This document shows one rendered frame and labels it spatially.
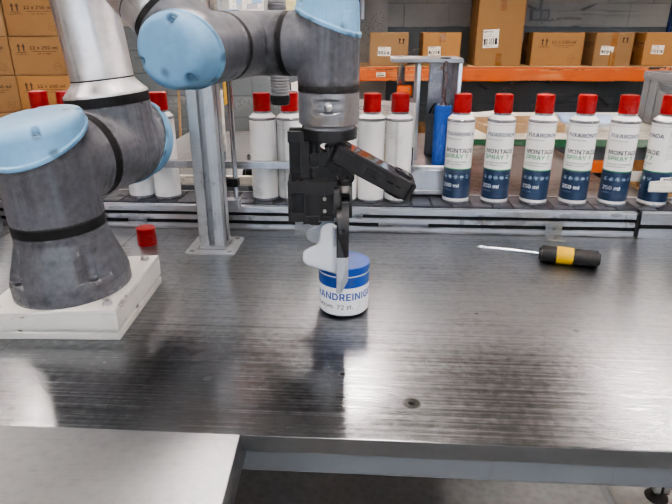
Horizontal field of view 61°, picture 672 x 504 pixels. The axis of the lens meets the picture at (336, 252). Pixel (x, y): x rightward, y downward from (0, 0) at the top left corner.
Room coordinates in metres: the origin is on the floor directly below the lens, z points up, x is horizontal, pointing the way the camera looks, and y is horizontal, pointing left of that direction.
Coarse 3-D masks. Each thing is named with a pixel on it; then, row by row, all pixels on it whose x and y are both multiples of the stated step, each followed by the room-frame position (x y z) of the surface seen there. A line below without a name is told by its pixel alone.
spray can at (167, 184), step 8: (152, 96) 1.10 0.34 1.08; (160, 96) 1.10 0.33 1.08; (160, 104) 1.10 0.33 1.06; (168, 112) 1.11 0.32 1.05; (176, 144) 1.11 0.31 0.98; (176, 152) 1.11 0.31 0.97; (168, 168) 1.09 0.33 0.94; (176, 168) 1.10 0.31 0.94; (160, 176) 1.09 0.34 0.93; (168, 176) 1.09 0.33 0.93; (176, 176) 1.10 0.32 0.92; (160, 184) 1.09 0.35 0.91; (168, 184) 1.09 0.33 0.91; (176, 184) 1.10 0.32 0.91; (160, 192) 1.09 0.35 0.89; (168, 192) 1.09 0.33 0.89; (176, 192) 1.10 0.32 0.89
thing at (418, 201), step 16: (112, 192) 1.14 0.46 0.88; (128, 192) 1.14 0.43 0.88; (192, 192) 1.14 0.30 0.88; (240, 192) 1.14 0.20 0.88; (464, 208) 1.04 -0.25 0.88; (480, 208) 1.03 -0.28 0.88; (496, 208) 1.03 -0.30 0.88; (512, 208) 1.03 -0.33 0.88; (528, 208) 1.03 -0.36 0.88; (544, 208) 1.03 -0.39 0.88; (560, 208) 1.03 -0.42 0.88; (576, 208) 1.03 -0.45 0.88; (592, 208) 1.03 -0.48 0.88; (608, 208) 1.03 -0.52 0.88; (624, 208) 1.03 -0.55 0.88
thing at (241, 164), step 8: (168, 160) 1.07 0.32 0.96; (176, 160) 1.07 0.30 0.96; (184, 160) 1.07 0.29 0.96; (240, 160) 1.07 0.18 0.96; (248, 160) 1.07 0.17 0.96; (240, 168) 1.06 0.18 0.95; (248, 168) 1.06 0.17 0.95; (256, 168) 1.06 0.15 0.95; (264, 168) 1.06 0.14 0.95; (272, 168) 1.06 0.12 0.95; (280, 168) 1.06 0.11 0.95; (288, 168) 1.06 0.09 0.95
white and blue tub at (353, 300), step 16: (352, 256) 0.73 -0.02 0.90; (320, 272) 0.70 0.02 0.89; (352, 272) 0.68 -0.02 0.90; (368, 272) 0.71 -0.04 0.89; (320, 288) 0.71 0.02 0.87; (352, 288) 0.68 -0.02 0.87; (368, 288) 0.71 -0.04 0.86; (320, 304) 0.71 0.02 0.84; (336, 304) 0.68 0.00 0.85; (352, 304) 0.69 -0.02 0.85
